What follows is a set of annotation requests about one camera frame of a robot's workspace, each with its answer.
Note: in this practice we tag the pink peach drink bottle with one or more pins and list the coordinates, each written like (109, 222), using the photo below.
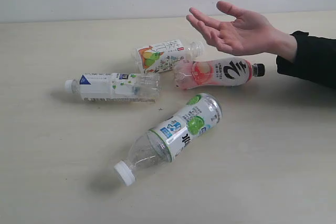
(228, 72)

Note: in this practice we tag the clear bottle with blue label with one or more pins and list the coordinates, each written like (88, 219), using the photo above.
(116, 87)

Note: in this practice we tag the tea bottle with fruit label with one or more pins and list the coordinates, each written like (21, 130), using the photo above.
(163, 56)

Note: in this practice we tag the open bare human hand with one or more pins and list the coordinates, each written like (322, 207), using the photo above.
(249, 34)

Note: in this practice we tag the clear bottle with lime label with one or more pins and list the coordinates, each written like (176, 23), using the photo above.
(164, 142)

